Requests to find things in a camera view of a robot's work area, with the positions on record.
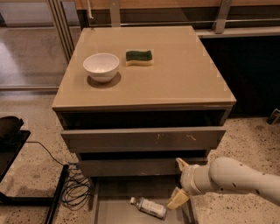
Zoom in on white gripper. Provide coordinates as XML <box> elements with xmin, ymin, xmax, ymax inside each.
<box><xmin>167</xmin><ymin>157</ymin><xmax>209</xmax><ymax>210</ymax></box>

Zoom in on clear plastic water bottle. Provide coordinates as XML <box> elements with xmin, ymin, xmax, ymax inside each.
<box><xmin>129</xmin><ymin>197</ymin><xmax>167</xmax><ymax>220</ymax></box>

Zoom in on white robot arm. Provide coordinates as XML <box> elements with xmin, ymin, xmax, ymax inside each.
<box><xmin>167</xmin><ymin>157</ymin><xmax>280</xmax><ymax>210</ymax></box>

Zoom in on grey middle drawer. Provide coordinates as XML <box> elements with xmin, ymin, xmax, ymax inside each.
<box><xmin>79</xmin><ymin>158</ymin><xmax>180</xmax><ymax>177</ymax></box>

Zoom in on grey drawer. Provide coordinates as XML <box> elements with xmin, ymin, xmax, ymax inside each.
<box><xmin>79</xmin><ymin>158</ymin><xmax>180</xmax><ymax>177</ymax></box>
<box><xmin>61</xmin><ymin>126</ymin><xmax>225</xmax><ymax>153</ymax></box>
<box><xmin>91</xmin><ymin>176</ymin><xmax>199</xmax><ymax>224</ymax></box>

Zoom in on grey top drawer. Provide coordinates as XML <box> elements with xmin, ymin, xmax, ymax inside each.
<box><xmin>61</xmin><ymin>126</ymin><xmax>225</xmax><ymax>153</ymax></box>

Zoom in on grey bottom drawer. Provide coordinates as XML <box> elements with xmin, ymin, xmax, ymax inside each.
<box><xmin>91</xmin><ymin>176</ymin><xmax>199</xmax><ymax>224</ymax></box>

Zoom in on grey drawer cabinet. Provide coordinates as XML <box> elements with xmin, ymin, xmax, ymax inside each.
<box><xmin>51</xmin><ymin>25</ymin><xmax>237</xmax><ymax>224</ymax></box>

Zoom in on small dark floor object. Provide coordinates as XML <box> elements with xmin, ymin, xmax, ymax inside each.
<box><xmin>267</xmin><ymin>108</ymin><xmax>280</xmax><ymax>125</ymax></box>

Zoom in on green yellow sponge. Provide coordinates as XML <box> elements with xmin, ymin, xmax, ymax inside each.
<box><xmin>126</xmin><ymin>50</ymin><xmax>153</xmax><ymax>67</ymax></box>

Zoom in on white ceramic bowl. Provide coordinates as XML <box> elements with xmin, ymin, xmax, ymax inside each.
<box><xmin>83</xmin><ymin>53</ymin><xmax>120</xmax><ymax>83</ymax></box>

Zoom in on metal railing shelf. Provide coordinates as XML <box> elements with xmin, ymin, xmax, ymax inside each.
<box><xmin>74</xmin><ymin>0</ymin><xmax>280</xmax><ymax>39</ymax></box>

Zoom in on black coiled cables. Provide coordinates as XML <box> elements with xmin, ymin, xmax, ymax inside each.
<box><xmin>25</xmin><ymin>141</ymin><xmax>95</xmax><ymax>212</ymax></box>

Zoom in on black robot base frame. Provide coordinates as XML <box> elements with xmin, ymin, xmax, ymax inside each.
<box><xmin>0</xmin><ymin>116</ymin><xmax>69</xmax><ymax>224</ymax></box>

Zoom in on metal window frame posts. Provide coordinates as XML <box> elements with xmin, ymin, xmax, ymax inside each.
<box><xmin>46</xmin><ymin>0</ymin><xmax>74</xmax><ymax>62</ymax></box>

